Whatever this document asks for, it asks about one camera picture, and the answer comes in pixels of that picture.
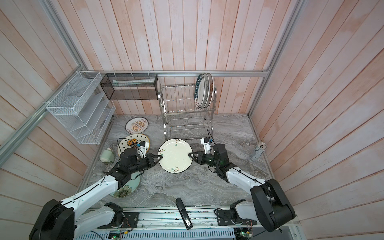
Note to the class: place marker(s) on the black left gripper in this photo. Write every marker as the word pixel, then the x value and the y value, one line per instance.
pixel 150 158

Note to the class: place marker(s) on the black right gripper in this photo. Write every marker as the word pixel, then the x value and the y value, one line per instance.
pixel 200 158

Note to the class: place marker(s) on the cream plate floral rim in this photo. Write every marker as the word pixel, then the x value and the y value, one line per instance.
pixel 175 153

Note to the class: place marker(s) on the light green flower plate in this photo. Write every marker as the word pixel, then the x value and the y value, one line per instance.
pixel 129 187

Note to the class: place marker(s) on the white plate green clover design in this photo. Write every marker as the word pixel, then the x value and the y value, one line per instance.
pixel 207 89

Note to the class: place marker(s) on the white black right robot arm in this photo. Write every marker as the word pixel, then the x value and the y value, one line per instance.
pixel 269 206

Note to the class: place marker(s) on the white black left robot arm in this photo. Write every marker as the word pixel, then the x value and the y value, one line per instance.
pixel 67 219

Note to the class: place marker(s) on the stainless steel dish rack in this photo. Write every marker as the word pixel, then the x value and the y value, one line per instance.
pixel 181 118

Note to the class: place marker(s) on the cream plate stars cartoon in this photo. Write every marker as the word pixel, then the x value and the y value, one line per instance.
pixel 131 141

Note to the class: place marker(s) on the small orange sunburst plate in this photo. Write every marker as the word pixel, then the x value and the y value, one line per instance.
pixel 136 125

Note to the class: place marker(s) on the pale green ceramic bottle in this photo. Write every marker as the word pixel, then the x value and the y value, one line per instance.
pixel 107 156

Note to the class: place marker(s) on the silver drink can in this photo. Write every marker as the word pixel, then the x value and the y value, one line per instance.
pixel 259 150

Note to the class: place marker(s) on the black stapler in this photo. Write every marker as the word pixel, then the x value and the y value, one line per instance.
pixel 184 214

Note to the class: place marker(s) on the black mesh basket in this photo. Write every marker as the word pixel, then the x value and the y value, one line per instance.
pixel 118 87

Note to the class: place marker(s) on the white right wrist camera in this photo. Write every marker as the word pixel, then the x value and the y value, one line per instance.
pixel 207 145

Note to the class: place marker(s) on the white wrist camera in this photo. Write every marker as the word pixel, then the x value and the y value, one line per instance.
pixel 143 148
pixel 207 145

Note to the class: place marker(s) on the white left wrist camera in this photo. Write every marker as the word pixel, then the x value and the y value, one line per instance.
pixel 143 148

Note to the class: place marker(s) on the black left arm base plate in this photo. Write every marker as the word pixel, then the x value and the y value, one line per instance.
pixel 126 220

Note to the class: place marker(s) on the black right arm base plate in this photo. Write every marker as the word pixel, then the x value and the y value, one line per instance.
pixel 229 218

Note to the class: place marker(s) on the white wire mesh shelf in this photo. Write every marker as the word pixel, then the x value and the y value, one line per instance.
pixel 83 111

